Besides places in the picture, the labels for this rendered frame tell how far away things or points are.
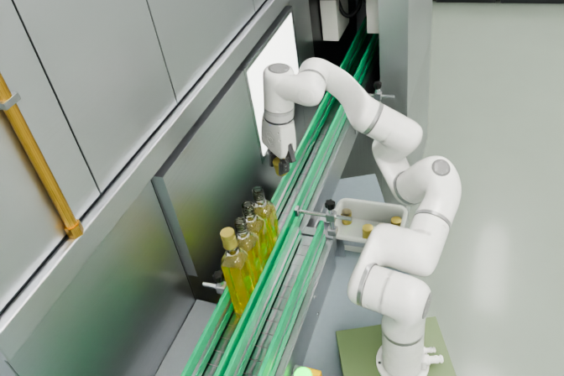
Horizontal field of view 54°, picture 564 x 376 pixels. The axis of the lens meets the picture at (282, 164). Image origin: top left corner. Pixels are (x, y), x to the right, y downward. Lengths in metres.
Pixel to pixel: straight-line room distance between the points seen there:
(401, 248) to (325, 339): 0.45
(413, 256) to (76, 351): 0.70
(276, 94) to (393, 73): 1.01
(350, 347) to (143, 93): 0.80
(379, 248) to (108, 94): 0.65
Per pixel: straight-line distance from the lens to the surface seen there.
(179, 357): 1.47
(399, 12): 2.12
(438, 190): 1.28
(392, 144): 1.33
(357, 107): 1.31
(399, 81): 2.26
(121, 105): 1.15
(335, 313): 1.62
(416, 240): 1.23
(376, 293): 1.19
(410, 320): 1.19
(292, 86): 1.27
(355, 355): 1.46
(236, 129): 1.55
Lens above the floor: 2.06
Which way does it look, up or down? 38 degrees down
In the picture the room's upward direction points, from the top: 10 degrees counter-clockwise
